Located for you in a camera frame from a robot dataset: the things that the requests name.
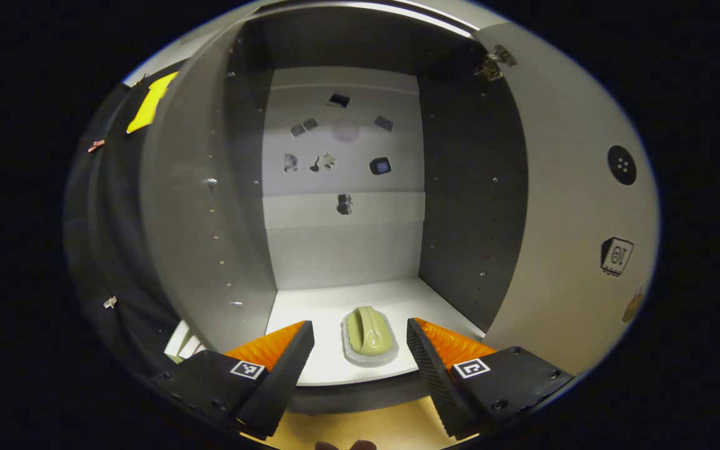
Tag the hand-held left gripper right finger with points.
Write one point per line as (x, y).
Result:
(441, 394)

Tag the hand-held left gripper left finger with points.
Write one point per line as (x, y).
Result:
(282, 381)

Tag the black backdrop cloth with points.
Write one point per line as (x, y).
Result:
(104, 219)

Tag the dark green book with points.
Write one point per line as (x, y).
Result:
(196, 347)

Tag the grey cabinet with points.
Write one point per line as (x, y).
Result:
(341, 250)

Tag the white clothespin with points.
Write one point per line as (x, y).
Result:
(110, 302)

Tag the pink clothespin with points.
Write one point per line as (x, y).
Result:
(96, 146)

